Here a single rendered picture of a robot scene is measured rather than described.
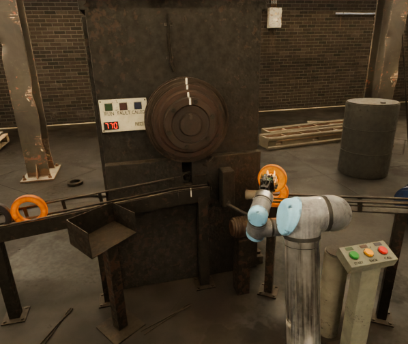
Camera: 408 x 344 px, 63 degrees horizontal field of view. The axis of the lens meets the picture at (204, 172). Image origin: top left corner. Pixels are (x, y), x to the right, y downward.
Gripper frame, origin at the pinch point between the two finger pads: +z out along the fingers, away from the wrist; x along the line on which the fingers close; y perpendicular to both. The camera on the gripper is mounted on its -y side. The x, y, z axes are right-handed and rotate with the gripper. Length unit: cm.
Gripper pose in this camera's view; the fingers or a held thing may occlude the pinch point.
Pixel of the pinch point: (272, 175)
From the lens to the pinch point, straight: 181.8
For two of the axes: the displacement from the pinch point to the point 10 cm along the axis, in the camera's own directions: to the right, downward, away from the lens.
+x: -9.3, -0.9, 3.6
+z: 3.4, -5.8, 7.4
